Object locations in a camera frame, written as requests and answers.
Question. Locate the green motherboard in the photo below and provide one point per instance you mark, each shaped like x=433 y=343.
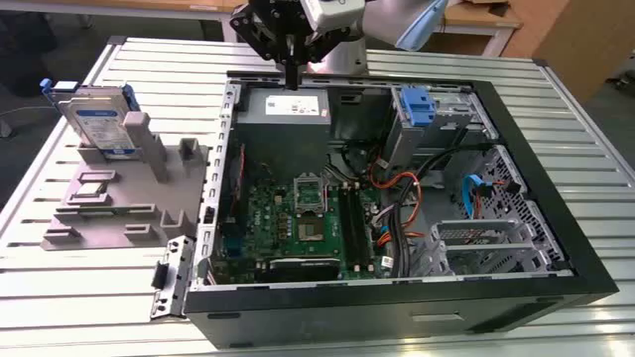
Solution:
x=270 y=223

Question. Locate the grey power supply unit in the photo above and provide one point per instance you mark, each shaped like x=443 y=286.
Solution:
x=287 y=148

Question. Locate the hard disk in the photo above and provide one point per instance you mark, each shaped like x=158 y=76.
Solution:
x=99 y=122

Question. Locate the black office chair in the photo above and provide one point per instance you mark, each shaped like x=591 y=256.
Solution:
x=24 y=44

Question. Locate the black RAM slot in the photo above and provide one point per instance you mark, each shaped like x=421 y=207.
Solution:
x=347 y=227
x=360 y=227
x=352 y=227

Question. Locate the blue drive latch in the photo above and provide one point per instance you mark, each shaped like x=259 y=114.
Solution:
x=419 y=108

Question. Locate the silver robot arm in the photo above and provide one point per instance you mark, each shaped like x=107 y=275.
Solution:
x=342 y=56

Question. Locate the metal optical drive cage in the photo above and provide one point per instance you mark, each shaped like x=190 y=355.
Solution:
x=405 y=145

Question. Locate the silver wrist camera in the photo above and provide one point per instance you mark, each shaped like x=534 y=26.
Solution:
x=332 y=15

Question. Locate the silver CPU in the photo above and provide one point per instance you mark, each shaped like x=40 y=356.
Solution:
x=88 y=188

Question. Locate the green RAM stick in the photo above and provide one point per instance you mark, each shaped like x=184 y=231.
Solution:
x=99 y=212

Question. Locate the grey parts rack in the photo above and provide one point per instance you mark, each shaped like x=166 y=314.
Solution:
x=134 y=208

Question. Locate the metal disk bay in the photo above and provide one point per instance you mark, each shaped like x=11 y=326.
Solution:
x=439 y=260

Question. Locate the brown cabinet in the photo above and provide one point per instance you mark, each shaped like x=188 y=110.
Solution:
x=570 y=37

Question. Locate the black graphics card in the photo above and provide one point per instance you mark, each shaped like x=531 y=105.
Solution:
x=298 y=269

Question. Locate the metal rear bracket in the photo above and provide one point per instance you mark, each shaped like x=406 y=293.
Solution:
x=180 y=267

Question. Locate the CPU socket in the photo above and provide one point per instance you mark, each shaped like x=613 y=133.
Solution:
x=312 y=228

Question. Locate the black PC case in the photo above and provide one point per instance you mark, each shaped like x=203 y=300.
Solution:
x=347 y=316

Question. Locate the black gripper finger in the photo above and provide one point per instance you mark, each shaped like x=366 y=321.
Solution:
x=322 y=48
x=252 y=33

